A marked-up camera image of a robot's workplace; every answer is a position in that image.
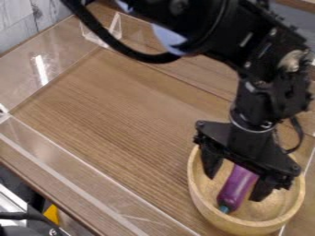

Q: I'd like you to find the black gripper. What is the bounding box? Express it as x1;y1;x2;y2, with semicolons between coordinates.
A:
195;120;302;202

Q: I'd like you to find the purple toy eggplant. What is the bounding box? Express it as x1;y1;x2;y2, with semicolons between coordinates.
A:
216;165;259;214

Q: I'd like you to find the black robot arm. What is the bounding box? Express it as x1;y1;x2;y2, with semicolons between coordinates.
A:
116;0;311;202

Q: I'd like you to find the brown wooden bowl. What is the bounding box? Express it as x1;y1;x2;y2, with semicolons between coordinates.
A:
187;146;306;236

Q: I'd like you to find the black device with yellow label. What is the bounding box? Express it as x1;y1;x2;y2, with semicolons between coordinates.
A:
0;201;88;236

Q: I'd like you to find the clear acrylic corner bracket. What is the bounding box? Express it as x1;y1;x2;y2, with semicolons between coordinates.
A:
78;11;122;49

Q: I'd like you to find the black cable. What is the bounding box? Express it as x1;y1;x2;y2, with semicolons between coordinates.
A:
59;0;182;65

